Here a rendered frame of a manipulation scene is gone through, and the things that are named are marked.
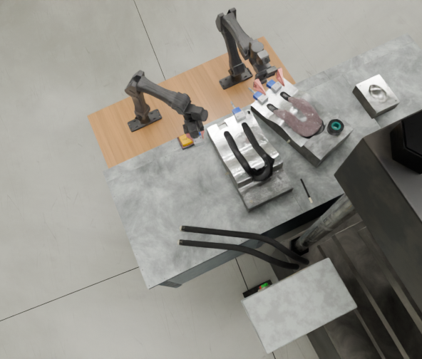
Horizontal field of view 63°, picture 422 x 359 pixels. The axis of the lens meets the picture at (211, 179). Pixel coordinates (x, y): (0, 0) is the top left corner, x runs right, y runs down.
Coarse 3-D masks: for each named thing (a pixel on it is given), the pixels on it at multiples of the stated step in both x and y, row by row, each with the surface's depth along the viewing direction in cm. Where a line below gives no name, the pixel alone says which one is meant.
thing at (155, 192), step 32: (352, 64) 206; (384, 64) 204; (416, 64) 202; (320, 96) 200; (352, 96) 199; (416, 96) 196; (128, 160) 195; (160, 160) 194; (192, 160) 193; (288, 160) 189; (128, 192) 189; (160, 192) 188; (192, 192) 186; (224, 192) 185; (320, 192) 181; (128, 224) 183; (160, 224) 182; (192, 224) 181; (224, 224) 180; (256, 224) 178; (160, 256) 176; (192, 256) 175
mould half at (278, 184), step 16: (208, 128) 188; (224, 128) 188; (240, 128) 187; (256, 128) 187; (224, 144) 185; (240, 144) 185; (224, 160) 182; (256, 160) 176; (240, 176) 173; (272, 176) 180; (240, 192) 178; (256, 192) 178; (272, 192) 177; (288, 192) 182
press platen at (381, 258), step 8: (360, 232) 104; (368, 232) 101; (368, 240) 101; (368, 248) 104; (376, 248) 99; (376, 256) 101; (384, 256) 98; (384, 264) 98; (384, 272) 100; (392, 272) 97; (392, 280) 98; (400, 280) 96; (400, 288) 96; (400, 296) 98; (408, 296) 94; (408, 304) 95; (416, 304) 94; (408, 312) 97; (416, 312) 93; (416, 320) 95
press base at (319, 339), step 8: (272, 256) 221; (280, 256) 194; (272, 264) 237; (280, 272) 219; (288, 272) 192; (280, 280) 235; (320, 328) 177; (312, 336) 212; (320, 336) 186; (328, 336) 167; (312, 344) 226; (320, 344) 198; (328, 344) 175; (320, 352) 210; (328, 352) 185; (336, 352) 164
